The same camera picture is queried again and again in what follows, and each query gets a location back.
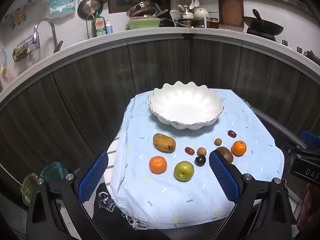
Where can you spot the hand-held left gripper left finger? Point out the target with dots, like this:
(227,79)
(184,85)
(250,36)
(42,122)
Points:
(92,177)

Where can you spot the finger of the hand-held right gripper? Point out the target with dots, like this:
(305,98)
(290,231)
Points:
(310,136)
(287,146)

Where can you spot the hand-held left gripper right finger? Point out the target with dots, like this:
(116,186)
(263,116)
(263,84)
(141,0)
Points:
(223,177)

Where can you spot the brown kiwi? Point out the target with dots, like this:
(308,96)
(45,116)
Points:
(227,155)

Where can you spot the dark purple plum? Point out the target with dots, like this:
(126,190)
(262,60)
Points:
(200,160)

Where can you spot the orange tangerine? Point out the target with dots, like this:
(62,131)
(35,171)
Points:
(239,148)
(158,164)

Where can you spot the tan longan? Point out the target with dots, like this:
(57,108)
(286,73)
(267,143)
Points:
(218,141)
(201,151)

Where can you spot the green apple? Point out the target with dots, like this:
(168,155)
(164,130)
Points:
(184,171)

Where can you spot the red date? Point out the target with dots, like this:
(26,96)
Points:
(189,150)

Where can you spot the red oblong grape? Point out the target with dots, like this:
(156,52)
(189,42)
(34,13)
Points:
(232,134)

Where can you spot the yellow brown mango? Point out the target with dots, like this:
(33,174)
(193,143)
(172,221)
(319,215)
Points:
(164,143)

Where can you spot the white scalloped bowl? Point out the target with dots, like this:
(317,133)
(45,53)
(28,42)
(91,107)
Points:
(185,105)

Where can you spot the person's right hand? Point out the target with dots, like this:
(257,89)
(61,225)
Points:
(311,205)

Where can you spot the grey table rim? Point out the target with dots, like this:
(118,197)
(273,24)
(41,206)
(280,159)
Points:
(275,127)

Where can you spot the teal plastic tray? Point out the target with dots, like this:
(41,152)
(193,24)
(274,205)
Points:
(53,171)

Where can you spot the black printed cloth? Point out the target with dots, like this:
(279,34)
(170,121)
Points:
(105,215)

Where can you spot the green plastic tray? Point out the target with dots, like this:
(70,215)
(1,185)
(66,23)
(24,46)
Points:
(28,188)

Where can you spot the light blue speckled tablecloth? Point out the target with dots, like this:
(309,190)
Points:
(155,195)

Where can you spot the black stove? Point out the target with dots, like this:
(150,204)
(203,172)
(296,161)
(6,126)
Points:
(260,36)

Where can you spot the black wok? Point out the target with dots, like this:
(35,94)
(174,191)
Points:
(265,26)

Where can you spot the white kitchen countertop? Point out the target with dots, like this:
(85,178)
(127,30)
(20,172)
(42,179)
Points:
(105,38)

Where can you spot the glass jar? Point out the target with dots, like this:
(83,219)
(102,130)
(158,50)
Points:
(214,23)

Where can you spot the chrome faucet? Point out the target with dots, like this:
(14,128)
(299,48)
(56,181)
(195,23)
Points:
(55,38)

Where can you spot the wooden cutting board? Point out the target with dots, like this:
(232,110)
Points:
(230,10)

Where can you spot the blue pump bottle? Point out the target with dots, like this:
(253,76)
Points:
(109,28)

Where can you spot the green dish soap bottle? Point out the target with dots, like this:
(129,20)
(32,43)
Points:
(98,26)

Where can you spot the green basin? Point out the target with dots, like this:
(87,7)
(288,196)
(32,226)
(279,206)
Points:
(143,24)

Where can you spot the pink plate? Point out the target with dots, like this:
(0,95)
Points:
(140,18)

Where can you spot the black tray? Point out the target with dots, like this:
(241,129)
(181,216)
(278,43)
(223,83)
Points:
(166,20)

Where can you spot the white kettle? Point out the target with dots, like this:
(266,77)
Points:
(186,12)

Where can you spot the hanging frying pan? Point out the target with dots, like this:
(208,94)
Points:
(90,8)

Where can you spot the tissue pack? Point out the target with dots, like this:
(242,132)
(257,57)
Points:
(62,3)

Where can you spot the white wall socket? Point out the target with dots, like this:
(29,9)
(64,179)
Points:
(210,8)

